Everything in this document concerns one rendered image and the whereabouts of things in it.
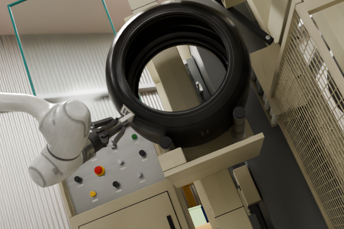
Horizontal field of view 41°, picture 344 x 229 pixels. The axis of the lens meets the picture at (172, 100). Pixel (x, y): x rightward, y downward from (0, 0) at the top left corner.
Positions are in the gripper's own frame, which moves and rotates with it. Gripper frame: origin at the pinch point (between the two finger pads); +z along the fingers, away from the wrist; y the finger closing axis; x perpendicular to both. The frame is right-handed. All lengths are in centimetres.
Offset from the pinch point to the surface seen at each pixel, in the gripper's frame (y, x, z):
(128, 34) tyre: -21.2, 17.2, 19.8
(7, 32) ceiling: -296, -224, 219
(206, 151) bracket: 23.7, -18.0, 33.8
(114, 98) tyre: -9.7, 0.2, 5.1
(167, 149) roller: 17.9, -1.2, 2.9
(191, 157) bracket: 20.7, -22.0, 29.5
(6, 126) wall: -206, -267, 151
